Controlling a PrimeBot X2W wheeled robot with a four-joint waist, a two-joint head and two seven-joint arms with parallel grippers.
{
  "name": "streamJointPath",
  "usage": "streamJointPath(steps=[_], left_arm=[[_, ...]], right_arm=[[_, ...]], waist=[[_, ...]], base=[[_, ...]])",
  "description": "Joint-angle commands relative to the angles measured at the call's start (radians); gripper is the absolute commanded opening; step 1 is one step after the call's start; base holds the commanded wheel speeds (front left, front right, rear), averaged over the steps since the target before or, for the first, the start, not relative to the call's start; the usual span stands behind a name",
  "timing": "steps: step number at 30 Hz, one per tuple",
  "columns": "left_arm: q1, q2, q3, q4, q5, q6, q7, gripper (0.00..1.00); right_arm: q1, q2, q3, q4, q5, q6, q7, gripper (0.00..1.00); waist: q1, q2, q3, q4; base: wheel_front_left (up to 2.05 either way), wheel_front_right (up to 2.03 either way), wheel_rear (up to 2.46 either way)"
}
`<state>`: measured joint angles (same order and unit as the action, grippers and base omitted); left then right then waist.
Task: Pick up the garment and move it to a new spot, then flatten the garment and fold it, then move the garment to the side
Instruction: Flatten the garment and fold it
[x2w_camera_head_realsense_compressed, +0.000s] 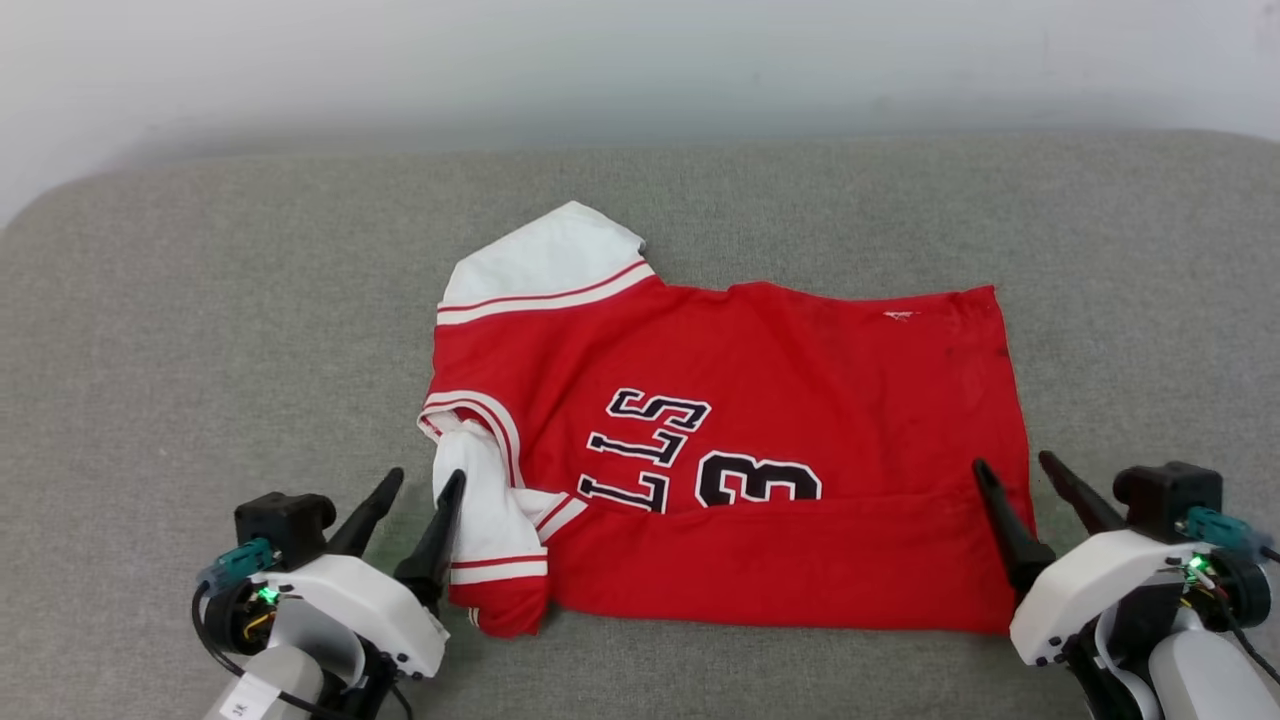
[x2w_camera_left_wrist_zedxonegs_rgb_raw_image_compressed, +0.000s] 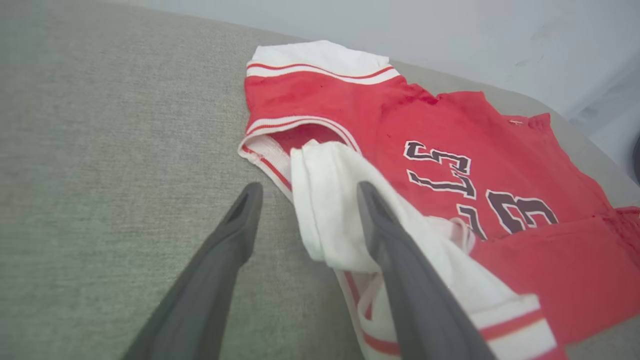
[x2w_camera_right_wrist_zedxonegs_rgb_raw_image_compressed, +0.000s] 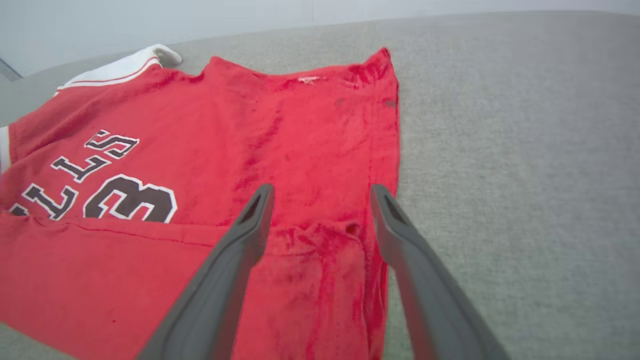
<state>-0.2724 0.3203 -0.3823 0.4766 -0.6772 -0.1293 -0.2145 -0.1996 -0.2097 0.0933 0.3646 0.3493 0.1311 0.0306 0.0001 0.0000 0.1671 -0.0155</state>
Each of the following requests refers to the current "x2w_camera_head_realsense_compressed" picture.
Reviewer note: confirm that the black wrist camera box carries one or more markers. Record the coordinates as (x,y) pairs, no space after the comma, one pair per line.
(1165,495)
(285,525)

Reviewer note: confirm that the red and white basketball jersey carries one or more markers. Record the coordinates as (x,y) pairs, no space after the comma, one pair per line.
(800,400)

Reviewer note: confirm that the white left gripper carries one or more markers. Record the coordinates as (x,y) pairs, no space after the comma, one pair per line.
(360,600)

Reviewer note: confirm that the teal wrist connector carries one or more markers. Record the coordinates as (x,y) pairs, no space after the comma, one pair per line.
(235,563)
(1215,528)

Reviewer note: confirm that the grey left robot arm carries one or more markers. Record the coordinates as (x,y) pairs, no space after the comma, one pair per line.
(270,685)

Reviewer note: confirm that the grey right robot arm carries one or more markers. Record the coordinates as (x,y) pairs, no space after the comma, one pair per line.
(1200,670)

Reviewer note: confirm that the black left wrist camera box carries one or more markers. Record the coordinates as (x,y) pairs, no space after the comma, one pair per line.
(285,525)

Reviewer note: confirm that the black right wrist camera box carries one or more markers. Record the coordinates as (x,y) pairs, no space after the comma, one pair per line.
(1165,495)

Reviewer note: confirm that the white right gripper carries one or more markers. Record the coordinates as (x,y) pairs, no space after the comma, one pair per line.
(1090,590)

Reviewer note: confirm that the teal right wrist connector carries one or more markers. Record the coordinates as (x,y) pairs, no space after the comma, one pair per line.
(1215,528)

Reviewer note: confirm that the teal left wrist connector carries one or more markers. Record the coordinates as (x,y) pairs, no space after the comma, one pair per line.
(235,563)

